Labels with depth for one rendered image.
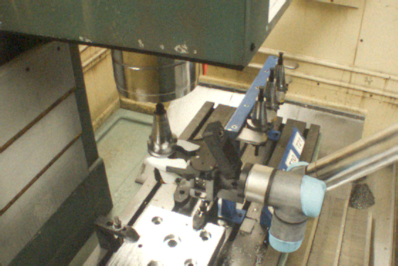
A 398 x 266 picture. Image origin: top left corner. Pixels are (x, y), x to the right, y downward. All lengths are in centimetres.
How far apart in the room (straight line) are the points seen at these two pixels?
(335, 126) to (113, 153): 105
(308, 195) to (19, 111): 74
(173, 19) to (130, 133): 164
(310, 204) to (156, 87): 35
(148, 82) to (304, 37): 113
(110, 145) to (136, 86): 141
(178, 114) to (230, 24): 141
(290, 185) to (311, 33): 104
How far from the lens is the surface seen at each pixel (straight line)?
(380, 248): 160
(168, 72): 68
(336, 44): 173
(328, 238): 147
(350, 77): 179
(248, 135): 105
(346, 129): 184
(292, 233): 85
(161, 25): 57
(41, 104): 117
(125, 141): 211
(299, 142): 152
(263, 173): 79
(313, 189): 78
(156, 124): 81
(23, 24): 74
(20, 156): 116
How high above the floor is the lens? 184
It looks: 36 degrees down
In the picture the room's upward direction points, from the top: 1 degrees counter-clockwise
